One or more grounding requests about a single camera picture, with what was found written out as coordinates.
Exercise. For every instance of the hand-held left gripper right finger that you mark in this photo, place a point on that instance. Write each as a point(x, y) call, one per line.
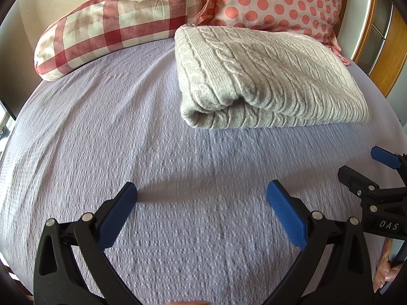
point(286, 213)

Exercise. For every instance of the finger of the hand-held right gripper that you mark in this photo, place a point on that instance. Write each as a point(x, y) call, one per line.
point(354, 179)
point(386, 157)

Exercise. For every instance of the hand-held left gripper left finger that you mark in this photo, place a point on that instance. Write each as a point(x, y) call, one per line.
point(117, 213)

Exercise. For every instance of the person's right hand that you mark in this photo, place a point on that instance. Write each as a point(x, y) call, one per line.
point(386, 271)

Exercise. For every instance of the lavender textured bedspread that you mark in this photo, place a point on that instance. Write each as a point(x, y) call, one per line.
point(127, 133)

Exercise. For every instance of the window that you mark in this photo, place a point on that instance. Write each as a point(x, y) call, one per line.
point(5, 120)

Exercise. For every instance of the pink polka dot pillow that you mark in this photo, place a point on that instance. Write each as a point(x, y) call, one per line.
point(279, 0)

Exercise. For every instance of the red checked pillow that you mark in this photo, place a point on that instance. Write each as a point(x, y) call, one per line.
point(111, 22)

